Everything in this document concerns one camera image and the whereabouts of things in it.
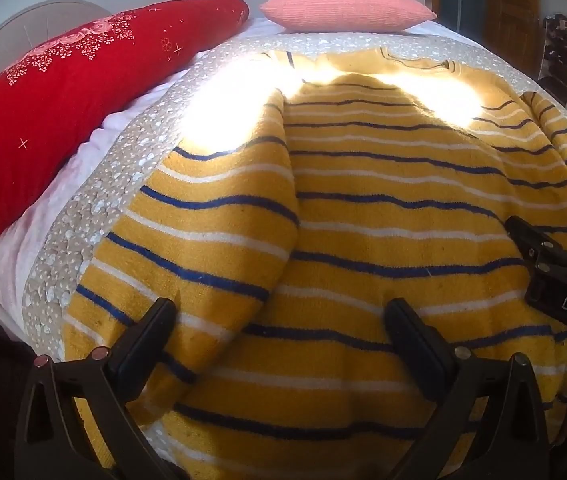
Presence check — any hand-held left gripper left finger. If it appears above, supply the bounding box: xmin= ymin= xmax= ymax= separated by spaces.
xmin=14 ymin=297 xmax=189 ymax=480

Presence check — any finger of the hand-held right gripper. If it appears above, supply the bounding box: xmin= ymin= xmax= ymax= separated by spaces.
xmin=506 ymin=215 xmax=564 ymax=273

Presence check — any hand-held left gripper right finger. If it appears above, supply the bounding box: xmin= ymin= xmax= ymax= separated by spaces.
xmin=384 ymin=297 xmax=551 ymax=480

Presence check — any yellow striped sweater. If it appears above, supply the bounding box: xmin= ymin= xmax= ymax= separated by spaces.
xmin=61 ymin=47 xmax=567 ymax=480

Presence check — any beige dotted quilt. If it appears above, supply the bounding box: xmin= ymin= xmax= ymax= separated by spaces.
xmin=22 ymin=32 xmax=567 ymax=466

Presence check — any brown wooden door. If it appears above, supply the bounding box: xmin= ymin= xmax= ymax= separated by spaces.
xmin=486 ymin=0 xmax=539 ymax=56

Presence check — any red floral long pillow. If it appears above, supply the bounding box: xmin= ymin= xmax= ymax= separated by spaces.
xmin=0 ymin=0 xmax=250 ymax=252

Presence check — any pink square pillow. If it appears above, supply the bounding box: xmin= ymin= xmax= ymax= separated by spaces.
xmin=260 ymin=0 xmax=437 ymax=32

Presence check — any pale rounded headboard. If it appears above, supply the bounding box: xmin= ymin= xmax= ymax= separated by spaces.
xmin=0 ymin=0 xmax=114 ymax=92

